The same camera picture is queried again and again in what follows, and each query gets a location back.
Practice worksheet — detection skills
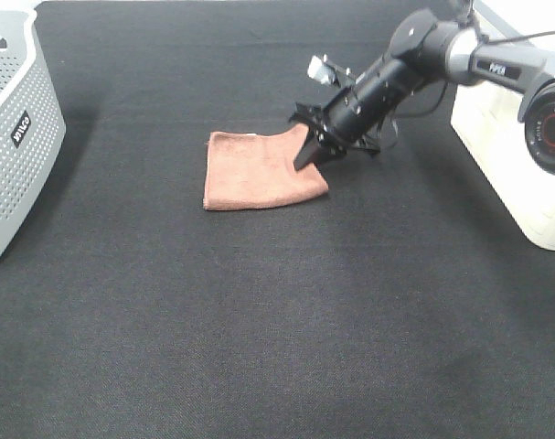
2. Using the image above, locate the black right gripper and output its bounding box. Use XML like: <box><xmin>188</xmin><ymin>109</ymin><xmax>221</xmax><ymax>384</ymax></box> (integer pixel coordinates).
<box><xmin>289</xmin><ymin>102</ymin><xmax>379</xmax><ymax>171</ymax></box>

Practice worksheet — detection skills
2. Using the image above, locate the brown towel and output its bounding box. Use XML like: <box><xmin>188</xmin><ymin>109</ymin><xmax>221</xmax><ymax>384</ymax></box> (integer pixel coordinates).
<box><xmin>203</xmin><ymin>123</ymin><xmax>328</xmax><ymax>211</ymax></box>

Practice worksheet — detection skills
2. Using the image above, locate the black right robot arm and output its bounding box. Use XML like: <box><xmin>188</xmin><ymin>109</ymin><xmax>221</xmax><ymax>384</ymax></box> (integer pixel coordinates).
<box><xmin>291</xmin><ymin>8</ymin><xmax>555</xmax><ymax>175</ymax></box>

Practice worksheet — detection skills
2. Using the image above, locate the black table mat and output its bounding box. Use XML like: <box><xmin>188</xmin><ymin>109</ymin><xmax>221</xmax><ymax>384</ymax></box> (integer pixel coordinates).
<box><xmin>0</xmin><ymin>1</ymin><xmax>555</xmax><ymax>438</ymax></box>

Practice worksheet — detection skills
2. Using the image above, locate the white plastic bin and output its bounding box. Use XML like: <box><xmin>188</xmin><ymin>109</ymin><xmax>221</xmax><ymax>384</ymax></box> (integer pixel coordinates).
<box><xmin>451</xmin><ymin>1</ymin><xmax>555</xmax><ymax>251</ymax></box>

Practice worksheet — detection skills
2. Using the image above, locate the grey perforated laundry basket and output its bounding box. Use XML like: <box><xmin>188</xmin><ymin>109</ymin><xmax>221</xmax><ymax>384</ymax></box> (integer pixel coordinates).
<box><xmin>0</xmin><ymin>1</ymin><xmax>66</xmax><ymax>257</ymax></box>

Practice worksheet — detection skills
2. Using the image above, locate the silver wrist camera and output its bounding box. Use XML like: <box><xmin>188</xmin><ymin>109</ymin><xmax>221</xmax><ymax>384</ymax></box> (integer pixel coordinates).
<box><xmin>307</xmin><ymin>54</ymin><xmax>355</xmax><ymax>88</ymax></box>

